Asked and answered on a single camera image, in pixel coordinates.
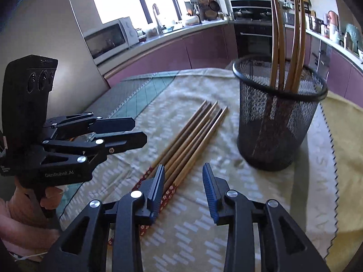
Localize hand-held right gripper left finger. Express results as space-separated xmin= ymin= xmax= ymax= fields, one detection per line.
xmin=40 ymin=164 xmax=166 ymax=272

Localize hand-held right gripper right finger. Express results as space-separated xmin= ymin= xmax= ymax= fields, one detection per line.
xmin=202 ymin=163 xmax=329 ymax=272

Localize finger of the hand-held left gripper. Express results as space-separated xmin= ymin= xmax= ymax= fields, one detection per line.
xmin=40 ymin=131 xmax=148 ymax=167
xmin=42 ymin=113 xmax=136 ymax=134

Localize row of wooden chopsticks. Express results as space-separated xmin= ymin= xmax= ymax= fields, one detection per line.
xmin=108 ymin=100 xmax=229 ymax=247

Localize black mesh basket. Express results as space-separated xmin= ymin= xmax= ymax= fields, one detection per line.
xmin=232 ymin=56 xmax=329 ymax=172

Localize person's left forearm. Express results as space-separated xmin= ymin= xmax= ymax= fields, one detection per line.
xmin=0 ymin=181 xmax=61 ymax=262

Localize person's left hand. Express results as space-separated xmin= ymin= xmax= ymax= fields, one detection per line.
xmin=40 ymin=186 xmax=68 ymax=209

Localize beige green patterned tablecloth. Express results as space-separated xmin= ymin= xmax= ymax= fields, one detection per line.
xmin=55 ymin=68 xmax=338 ymax=272

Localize white microwave oven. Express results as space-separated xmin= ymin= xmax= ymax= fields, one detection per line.
xmin=83 ymin=17 xmax=139 ymax=66

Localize purple base cabinets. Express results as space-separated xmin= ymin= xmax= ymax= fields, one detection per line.
xmin=285 ymin=27 xmax=363 ymax=100
xmin=103 ymin=23 xmax=239 ymax=88

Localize steel kitchen faucet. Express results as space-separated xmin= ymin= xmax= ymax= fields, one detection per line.
xmin=152 ymin=3 xmax=165 ymax=36

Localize black built-in oven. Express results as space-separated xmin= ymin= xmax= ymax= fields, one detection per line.
xmin=234 ymin=23 xmax=274 ymax=60

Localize brown bamboo chopstick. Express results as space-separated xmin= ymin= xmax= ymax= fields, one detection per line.
xmin=271 ymin=0 xmax=286 ymax=90
xmin=269 ymin=0 xmax=278 ymax=90
xmin=292 ymin=0 xmax=307 ymax=92
xmin=284 ymin=0 xmax=300 ymax=92

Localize black integrated stove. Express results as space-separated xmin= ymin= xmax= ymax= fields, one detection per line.
xmin=230 ymin=0 xmax=273 ymax=23

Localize steel stock pot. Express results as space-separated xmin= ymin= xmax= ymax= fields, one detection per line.
xmin=309 ymin=15 xmax=324 ymax=32

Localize green air fryer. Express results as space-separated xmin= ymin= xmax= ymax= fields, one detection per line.
xmin=344 ymin=24 xmax=363 ymax=52

